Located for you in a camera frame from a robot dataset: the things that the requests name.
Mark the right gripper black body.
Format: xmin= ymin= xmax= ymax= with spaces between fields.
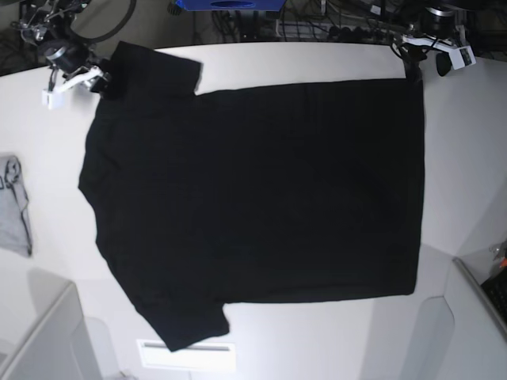
xmin=44 ymin=41 xmax=90 ymax=74

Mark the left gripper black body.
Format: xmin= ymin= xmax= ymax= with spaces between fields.
xmin=422 ymin=7 xmax=456 ymax=38

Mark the black T-shirt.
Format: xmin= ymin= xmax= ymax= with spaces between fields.
xmin=78 ymin=43 xmax=425 ymax=351

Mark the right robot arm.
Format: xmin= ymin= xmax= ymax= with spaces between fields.
xmin=12 ymin=1 xmax=91 ymax=78

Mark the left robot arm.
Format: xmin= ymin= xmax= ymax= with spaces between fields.
xmin=419 ymin=0 xmax=476 ymax=39

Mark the grey folded T-shirt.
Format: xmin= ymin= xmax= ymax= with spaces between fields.
xmin=1 ymin=154 xmax=32 ymax=257

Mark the black power strip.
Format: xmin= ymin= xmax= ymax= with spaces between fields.
xmin=326 ymin=26 xmax=389 ymax=44

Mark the blue box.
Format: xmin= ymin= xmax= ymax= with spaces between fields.
xmin=175 ymin=0 xmax=285 ymax=12

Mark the black keyboard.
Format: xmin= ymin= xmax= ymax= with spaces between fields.
xmin=482 ymin=268 xmax=506 ymax=332

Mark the white label plate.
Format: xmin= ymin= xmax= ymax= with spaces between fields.
xmin=137 ymin=340 xmax=236 ymax=372

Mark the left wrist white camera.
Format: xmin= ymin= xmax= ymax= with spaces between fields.
xmin=448 ymin=45 xmax=476 ymax=70

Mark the wrist white camera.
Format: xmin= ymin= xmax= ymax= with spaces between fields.
xmin=448 ymin=45 xmax=476 ymax=70
xmin=41 ymin=89 xmax=64 ymax=110

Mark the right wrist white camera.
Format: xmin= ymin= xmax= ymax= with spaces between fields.
xmin=41 ymin=89 xmax=64 ymax=110

